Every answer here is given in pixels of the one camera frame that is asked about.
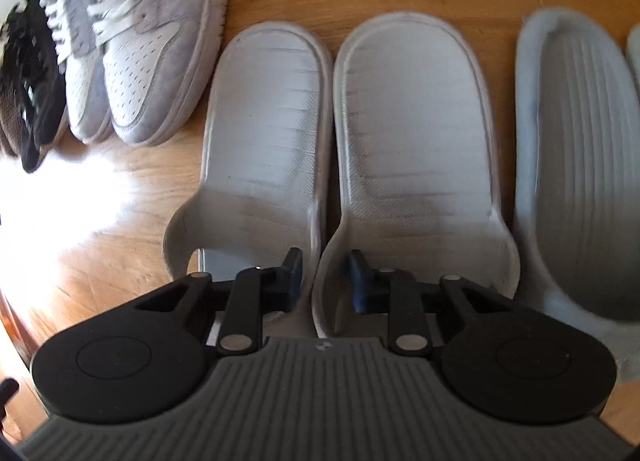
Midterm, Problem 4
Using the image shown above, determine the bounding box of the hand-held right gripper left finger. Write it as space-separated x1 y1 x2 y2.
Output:
134 247 305 356

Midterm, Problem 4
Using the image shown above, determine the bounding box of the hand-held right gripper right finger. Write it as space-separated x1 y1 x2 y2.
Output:
348 249 521 356

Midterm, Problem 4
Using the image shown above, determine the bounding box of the white slide sandal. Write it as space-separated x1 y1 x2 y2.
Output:
162 20 335 329
311 11 522 339

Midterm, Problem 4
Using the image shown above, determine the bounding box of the white purple sneaker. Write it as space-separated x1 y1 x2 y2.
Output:
42 0 118 144
102 0 229 146

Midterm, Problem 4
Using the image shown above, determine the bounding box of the grey printed slide sandal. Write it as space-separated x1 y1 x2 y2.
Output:
514 6 640 378
625 24 640 74

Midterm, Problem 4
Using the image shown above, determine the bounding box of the black mesh sneaker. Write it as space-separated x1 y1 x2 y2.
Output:
12 0 69 174
0 4 32 158

